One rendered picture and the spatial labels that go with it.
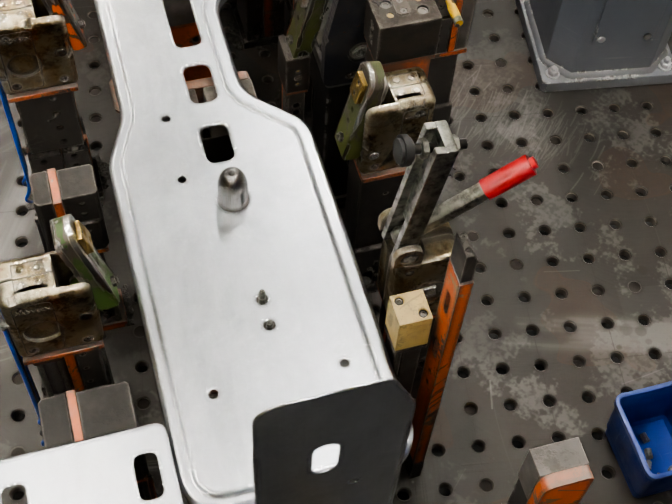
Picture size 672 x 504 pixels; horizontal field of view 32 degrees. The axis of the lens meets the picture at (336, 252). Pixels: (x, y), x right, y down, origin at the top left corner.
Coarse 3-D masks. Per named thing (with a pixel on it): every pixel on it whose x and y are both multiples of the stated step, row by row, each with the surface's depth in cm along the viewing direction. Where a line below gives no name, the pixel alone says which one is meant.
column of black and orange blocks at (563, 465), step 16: (544, 448) 88; (560, 448) 88; (576, 448) 89; (528, 464) 89; (544, 464) 88; (560, 464) 88; (576, 464) 88; (528, 480) 90; (544, 480) 87; (560, 480) 87; (576, 480) 87; (592, 480) 88; (512, 496) 96; (528, 496) 91; (544, 496) 88; (560, 496) 89; (576, 496) 90
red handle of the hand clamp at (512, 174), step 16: (528, 160) 109; (496, 176) 110; (512, 176) 109; (528, 176) 109; (464, 192) 111; (480, 192) 111; (496, 192) 110; (448, 208) 112; (464, 208) 111; (432, 224) 112
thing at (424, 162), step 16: (432, 128) 102; (448, 128) 102; (400, 144) 101; (416, 144) 102; (432, 144) 102; (448, 144) 101; (464, 144) 103; (400, 160) 101; (416, 160) 106; (432, 160) 102; (448, 160) 102; (416, 176) 108; (432, 176) 103; (400, 192) 110; (416, 192) 106; (432, 192) 106; (400, 208) 112; (416, 208) 107; (432, 208) 108; (400, 224) 114; (416, 224) 109; (400, 240) 111; (416, 240) 112
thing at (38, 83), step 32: (0, 0) 131; (32, 0) 133; (0, 32) 129; (32, 32) 130; (64, 32) 132; (0, 64) 133; (32, 64) 135; (64, 64) 136; (0, 96) 139; (32, 96) 139; (64, 96) 141; (32, 128) 144; (64, 128) 146; (32, 160) 149; (64, 160) 151; (96, 160) 160
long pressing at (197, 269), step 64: (128, 0) 138; (192, 0) 138; (128, 64) 132; (192, 64) 133; (128, 128) 128; (192, 128) 128; (256, 128) 128; (128, 192) 123; (192, 192) 123; (256, 192) 124; (320, 192) 124; (128, 256) 120; (192, 256) 119; (256, 256) 120; (320, 256) 120; (192, 320) 115; (256, 320) 116; (320, 320) 116; (192, 384) 112; (256, 384) 112; (320, 384) 112; (192, 448) 108; (320, 448) 109
